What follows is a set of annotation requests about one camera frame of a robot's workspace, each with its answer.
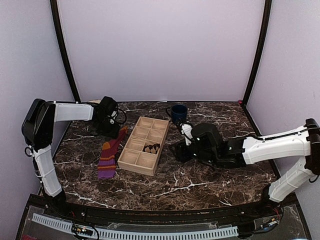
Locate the brown argyle sock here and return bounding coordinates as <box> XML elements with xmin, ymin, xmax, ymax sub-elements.
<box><xmin>143</xmin><ymin>143</ymin><xmax>161</xmax><ymax>155</ymax></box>

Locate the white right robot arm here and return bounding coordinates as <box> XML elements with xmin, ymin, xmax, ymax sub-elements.
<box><xmin>172</xmin><ymin>118</ymin><xmax>320</xmax><ymax>203</ymax></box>

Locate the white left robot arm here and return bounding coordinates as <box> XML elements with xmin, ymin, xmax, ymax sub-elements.
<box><xmin>21</xmin><ymin>96</ymin><xmax>121</xmax><ymax>207</ymax></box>

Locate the dark blue mug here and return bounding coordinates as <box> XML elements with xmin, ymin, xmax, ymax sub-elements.
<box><xmin>165</xmin><ymin>104</ymin><xmax>188</xmax><ymax>125</ymax></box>

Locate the purple striped sock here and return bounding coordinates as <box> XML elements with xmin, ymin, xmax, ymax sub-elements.
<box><xmin>97</xmin><ymin>126</ymin><xmax>128</xmax><ymax>180</ymax></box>

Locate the wooden compartment tray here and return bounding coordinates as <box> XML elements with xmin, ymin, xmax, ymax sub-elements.
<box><xmin>117</xmin><ymin>116</ymin><xmax>169</xmax><ymax>176</ymax></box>

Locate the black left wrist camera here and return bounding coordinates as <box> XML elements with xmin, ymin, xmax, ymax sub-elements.
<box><xmin>99</xmin><ymin>96</ymin><xmax>118</xmax><ymax>116</ymax></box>

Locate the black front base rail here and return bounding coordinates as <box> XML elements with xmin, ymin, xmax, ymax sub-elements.
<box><xmin>27</xmin><ymin>193</ymin><xmax>298</xmax><ymax>227</ymax></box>

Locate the white slotted cable duct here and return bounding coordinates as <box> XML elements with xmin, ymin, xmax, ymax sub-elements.
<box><xmin>31</xmin><ymin>213</ymin><xmax>239</xmax><ymax>240</ymax></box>

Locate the left black frame post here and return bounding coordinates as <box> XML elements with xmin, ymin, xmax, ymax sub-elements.
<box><xmin>49</xmin><ymin>0</ymin><xmax>81</xmax><ymax>102</ymax></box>

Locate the black frame post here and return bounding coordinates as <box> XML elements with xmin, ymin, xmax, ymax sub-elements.
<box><xmin>49</xmin><ymin>0</ymin><xmax>81</xmax><ymax>102</ymax></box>
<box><xmin>242</xmin><ymin>0</ymin><xmax>273</xmax><ymax>108</ymax></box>

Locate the right black frame post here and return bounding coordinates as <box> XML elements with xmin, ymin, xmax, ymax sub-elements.
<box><xmin>242</xmin><ymin>0</ymin><xmax>273</xmax><ymax>108</ymax></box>

